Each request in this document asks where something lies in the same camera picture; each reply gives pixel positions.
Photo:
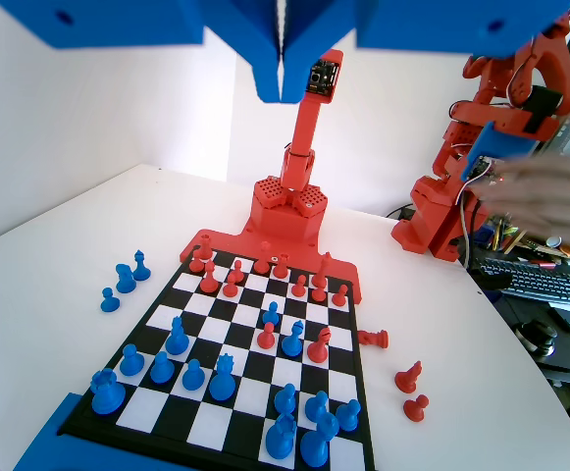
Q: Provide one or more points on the red robot arm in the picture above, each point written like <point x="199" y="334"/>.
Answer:
<point x="431" y="211"/>

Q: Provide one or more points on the red chess queen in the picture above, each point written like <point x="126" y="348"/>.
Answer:
<point x="262" y="262"/>

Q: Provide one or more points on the red chess pawn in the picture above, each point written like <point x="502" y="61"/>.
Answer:
<point x="266" y="339"/>
<point x="339" y="298"/>
<point x="299" y="289"/>
<point x="196" y="266"/>
<point x="237" y="271"/>
<point x="416" y="409"/>
<point x="319" y="294"/>
<point x="230" y="289"/>

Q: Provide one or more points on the captured blue chess pieces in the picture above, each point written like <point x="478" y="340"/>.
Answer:
<point x="140" y="267"/>

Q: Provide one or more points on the red chess knight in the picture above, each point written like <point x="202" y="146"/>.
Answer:
<point x="408" y="380"/>
<point x="374" y="338"/>

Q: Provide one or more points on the blue chess rook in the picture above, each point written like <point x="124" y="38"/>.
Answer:
<point x="107" y="395"/>
<point x="280" y="439"/>

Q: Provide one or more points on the person's hand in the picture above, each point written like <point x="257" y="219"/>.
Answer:
<point x="549" y="196"/>

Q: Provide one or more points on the blue controller board holder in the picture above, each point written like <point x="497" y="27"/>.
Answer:
<point x="485" y="147"/>

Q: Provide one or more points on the black computer keyboard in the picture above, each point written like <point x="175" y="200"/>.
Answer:
<point x="539" y="282"/>

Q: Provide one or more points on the black and white chessboard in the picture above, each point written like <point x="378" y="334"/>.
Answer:
<point x="252" y="373"/>

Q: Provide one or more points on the black computer mouse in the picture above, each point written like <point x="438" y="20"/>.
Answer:
<point x="538" y="338"/>

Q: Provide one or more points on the black camera module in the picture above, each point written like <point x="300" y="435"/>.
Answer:
<point x="321" y="76"/>

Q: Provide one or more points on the blue arm base plate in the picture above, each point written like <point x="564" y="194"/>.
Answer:
<point x="49" y="441"/>

